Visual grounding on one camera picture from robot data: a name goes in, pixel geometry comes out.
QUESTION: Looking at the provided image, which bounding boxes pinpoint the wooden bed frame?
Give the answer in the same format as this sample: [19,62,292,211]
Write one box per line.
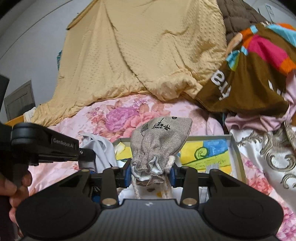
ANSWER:
[5,115,26,127]

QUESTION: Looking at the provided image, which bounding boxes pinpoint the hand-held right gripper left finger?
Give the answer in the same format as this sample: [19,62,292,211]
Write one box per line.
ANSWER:
[58,160,133,207]

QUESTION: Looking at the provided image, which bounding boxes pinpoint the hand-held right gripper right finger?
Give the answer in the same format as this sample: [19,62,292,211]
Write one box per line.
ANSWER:
[169,162,247,207]

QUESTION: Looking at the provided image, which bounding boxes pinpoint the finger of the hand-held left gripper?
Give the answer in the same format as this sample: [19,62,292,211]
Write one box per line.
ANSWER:
[77,148,97,172]

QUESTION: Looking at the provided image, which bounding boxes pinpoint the pink floral bed sheet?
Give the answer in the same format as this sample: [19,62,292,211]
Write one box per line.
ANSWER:
[23,94,296,241]

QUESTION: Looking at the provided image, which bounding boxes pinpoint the white cloth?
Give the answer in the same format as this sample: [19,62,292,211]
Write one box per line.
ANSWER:
[80,133,119,170]

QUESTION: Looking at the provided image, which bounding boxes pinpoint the pink satin cloth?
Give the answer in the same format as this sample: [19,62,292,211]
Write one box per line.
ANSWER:
[224,74,296,131]

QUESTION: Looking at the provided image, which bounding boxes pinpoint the brown quilted jacket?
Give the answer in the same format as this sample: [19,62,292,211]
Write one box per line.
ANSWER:
[216,0,272,45]

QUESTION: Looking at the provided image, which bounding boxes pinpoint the burlap drawstring pouch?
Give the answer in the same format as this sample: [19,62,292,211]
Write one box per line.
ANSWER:
[129,117,194,200]

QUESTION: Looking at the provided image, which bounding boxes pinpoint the gold ornate patterned sheet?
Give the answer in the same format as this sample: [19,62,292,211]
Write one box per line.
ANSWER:
[230,120,296,193]

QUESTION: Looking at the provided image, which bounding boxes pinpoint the brown colourful printed cloth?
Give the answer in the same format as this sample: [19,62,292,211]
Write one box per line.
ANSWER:
[194,22,296,114]

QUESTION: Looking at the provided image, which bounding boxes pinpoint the grey tray box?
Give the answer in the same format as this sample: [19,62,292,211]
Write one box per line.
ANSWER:
[112,134,247,184]

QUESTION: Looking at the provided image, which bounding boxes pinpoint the black white striped sock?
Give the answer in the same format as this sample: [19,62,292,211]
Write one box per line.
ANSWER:
[91,185,102,199]

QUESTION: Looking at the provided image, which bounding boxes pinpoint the grey door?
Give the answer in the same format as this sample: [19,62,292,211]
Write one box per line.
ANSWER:
[3,80,36,122]

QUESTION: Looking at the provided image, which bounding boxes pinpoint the cartoon print cloth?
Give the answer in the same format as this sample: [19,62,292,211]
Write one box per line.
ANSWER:
[116,139,232,173]

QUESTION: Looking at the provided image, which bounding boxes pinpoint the person's left hand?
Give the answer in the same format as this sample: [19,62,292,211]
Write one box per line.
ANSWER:
[0,170,33,234]

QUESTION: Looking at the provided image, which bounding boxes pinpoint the yellow quilt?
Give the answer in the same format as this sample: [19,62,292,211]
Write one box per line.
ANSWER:
[30,0,228,127]

